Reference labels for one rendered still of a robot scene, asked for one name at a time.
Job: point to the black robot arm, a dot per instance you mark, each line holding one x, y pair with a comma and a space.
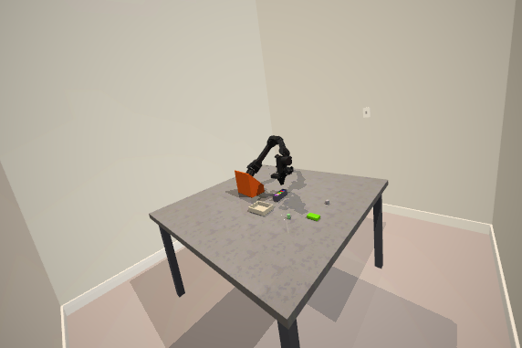
285, 159

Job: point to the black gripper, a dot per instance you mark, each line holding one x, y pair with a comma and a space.
279, 176

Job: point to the bright green rectangular block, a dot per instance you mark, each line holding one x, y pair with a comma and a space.
313, 216

